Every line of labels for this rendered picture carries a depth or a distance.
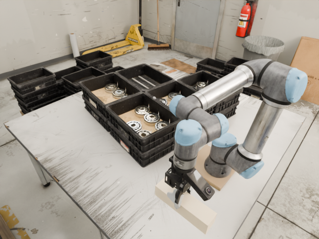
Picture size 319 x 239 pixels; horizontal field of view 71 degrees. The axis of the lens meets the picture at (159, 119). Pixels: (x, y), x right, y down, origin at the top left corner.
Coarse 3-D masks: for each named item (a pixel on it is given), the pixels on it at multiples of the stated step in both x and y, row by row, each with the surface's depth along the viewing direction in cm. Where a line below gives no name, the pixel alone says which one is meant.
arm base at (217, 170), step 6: (210, 156) 120; (210, 162) 121; (216, 162) 117; (210, 168) 121; (216, 168) 119; (222, 168) 119; (228, 168) 120; (210, 174) 122; (216, 174) 120; (222, 174) 121; (228, 174) 122
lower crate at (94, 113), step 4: (84, 100) 166; (88, 104) 163; (88, 108) 169; (92, 108) 159; (92, 112) 165; (96, 112) 155; (96, 116) 160; (100, 116) 152; (100, 120) 159; (104, 120) 148; (104, 124) 154; (104, 128) 155; (108, 128) 151
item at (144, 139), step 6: (132, 96) 148; (150, 96) 149; (114, 102) 142; (156, 102) 143; (108, 108) 136; (168, 108) 138; (114, 114) 131; (120, 120) 127; (180, 120) 128; (126, 126) 123; (168, 126) 123; (174, 126) 126; (132, 132) 119; (156, 132) 119; (162, 132) 122; (138, 138) 117; (144, 138) 115; (150, 138) 118
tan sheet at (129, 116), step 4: (128, 112) 150; (132, 112) 151; (120, 116) 147; (124, 116) 147; (128, 116) 147; (132, 116) 147; (124, 120) 143; (128, 120) 143; (132, 120) 143; (136, 120) 143; (160, 120) 144; (144, 124) 140; (144, 128) 137; (148, 128) 137; (152, 128) 138; (152, 132) 134
